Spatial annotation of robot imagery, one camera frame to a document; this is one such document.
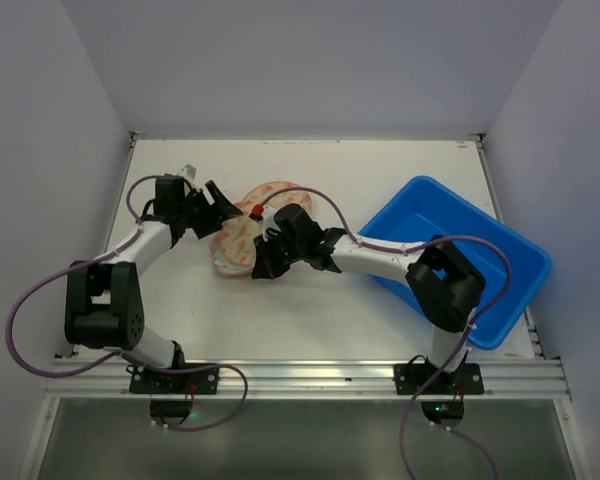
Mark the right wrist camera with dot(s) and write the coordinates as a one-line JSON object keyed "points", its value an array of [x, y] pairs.
{"points": [[264, 216]]}

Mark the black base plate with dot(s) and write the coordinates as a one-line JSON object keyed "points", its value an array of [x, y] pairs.
{"points": [[149, 382], [409, 378]]}

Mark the aluminium front rail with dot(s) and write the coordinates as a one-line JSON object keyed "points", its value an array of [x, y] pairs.
{"points": [[512, 379]]}

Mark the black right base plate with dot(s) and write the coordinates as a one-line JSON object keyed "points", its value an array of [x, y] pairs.
{"points": [[409, 378]]}

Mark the white mint bra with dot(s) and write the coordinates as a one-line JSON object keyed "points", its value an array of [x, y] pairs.
{"points": [[224, 267]]}

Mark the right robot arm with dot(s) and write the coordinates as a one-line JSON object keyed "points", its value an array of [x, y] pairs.
{"points": [[446, 286]]}

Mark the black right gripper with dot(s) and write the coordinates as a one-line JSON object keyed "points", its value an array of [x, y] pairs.
{"points": [[272, 253]]}

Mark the floral mesh laundry bag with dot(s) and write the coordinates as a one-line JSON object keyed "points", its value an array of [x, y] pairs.
{"points": [[236, 238]]}

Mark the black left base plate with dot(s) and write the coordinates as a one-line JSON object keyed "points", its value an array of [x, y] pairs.
{"points": [[149, 382]]}

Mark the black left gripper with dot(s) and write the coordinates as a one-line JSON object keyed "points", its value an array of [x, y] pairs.
{"points": [[203, 211]]}

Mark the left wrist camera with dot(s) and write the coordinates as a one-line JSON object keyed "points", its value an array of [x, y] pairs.
{"points": [[185, 177]]}

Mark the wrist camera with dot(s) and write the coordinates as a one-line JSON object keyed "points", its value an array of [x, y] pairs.
{"points": [[264, 216], [185, 177]]}

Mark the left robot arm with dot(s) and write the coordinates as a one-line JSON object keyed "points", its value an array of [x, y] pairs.
{"points": [[103, 305]]}

